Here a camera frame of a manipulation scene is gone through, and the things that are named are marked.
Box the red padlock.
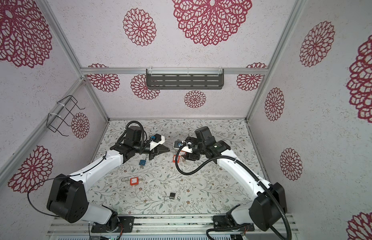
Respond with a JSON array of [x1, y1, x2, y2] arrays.
[[172, 155, 185, 163], [121, 177, 141, 186]]

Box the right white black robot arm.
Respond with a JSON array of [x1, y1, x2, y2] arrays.
[[174, 127, 291, 232]]

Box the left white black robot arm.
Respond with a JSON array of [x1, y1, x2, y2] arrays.
[[46, 122, 170, 228]]

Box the black small padlock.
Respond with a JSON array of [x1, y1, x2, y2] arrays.
[[166, 193, 181, 201]]

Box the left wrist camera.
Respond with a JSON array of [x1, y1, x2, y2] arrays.
[[150, 134, 165, 148]]

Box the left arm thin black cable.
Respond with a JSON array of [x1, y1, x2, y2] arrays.
[[26, 151, 108, 217]]

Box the grey slotted wall shelf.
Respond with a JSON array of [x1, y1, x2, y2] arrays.
[[145, 69, 225, 90]]

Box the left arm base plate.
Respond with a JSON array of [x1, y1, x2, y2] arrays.
[[90, 216, 135, 234]]

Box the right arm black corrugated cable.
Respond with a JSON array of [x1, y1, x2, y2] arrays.
[[175, 145, 293, 240]]

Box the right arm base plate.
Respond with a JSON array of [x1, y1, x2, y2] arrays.
[[213, 215, 255, 232]]

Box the black wire wall basket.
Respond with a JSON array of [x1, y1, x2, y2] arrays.
[[46, 95, 85, 137]]

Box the aluminium front rail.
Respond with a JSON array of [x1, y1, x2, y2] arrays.
[[46, 212, 301, 238]]

